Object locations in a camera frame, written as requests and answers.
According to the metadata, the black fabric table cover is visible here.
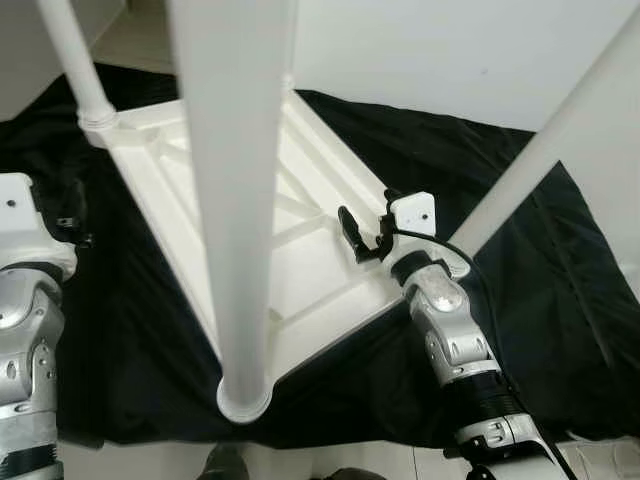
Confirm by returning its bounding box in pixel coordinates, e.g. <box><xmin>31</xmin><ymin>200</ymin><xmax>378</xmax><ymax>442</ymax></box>
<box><xmin>0</xmin><ymin>62</ymin><xmax>640</xmax><ymax>449</ymax></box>

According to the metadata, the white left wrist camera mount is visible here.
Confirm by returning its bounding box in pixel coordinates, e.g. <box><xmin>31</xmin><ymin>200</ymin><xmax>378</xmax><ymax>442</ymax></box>
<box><xmin>0</xmin><ymin>172</ymin><xmax>79</xmax><ymax>281</ymax></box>

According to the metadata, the grey robot right foot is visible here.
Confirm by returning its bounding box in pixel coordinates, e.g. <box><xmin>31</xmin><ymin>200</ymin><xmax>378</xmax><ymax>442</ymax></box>
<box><xmin>320</xmin><ymin>468</ymin><xmax>386</xmax><ymax>480</ymax></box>

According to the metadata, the grey robot foot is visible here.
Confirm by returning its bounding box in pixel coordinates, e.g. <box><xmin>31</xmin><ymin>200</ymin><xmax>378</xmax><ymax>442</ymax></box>
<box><xmin>200</xmin><ymin>445</ymin><xmax>251</xmax><ymax>480</ymax></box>
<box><xmin>320</xmin><ymin>468</ymin><xmax>386</xmax><ymax>480</ymax></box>

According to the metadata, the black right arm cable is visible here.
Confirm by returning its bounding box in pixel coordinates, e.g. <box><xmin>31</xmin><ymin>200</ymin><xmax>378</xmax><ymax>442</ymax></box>
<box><xmin>385</xmin><ymin>226</ymin><xmax>483</xmax><ymax>301</ymax></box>

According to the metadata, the white plastic table top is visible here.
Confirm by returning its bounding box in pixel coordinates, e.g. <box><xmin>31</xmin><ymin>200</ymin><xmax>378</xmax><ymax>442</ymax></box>
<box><xmin>100</xmin><ymin>85</ymin><xmax>476</xmax><ymax>386</ymax></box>

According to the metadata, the white plastic table leg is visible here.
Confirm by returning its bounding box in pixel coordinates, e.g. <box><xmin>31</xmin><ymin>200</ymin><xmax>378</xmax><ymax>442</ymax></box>
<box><xmin>165</xmin><ymin>0</ymin><xmax>301</xmax><ymax>423</ymax></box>
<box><xmin>38</xmin><ymin>0</ymin><xmax>119</xmax><ymax>149</ymax></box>
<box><xmin>450</xmin><ymin>10</ymin><xmax>640</xmax><ymax>276</ymax></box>

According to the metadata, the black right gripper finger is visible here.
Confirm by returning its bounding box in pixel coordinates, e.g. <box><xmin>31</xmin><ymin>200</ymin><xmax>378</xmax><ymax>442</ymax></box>
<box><xmin>338</xmin><ymin>205</ymin><xmax>366</xmax><ymax>263</ymax></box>

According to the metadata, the grey robot left foot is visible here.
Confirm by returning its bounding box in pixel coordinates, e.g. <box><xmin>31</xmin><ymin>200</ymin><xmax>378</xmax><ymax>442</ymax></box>
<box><xmin>200</xmin><ymin>445</ymin><xmax>251</xmax><ymax>480</ymax></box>

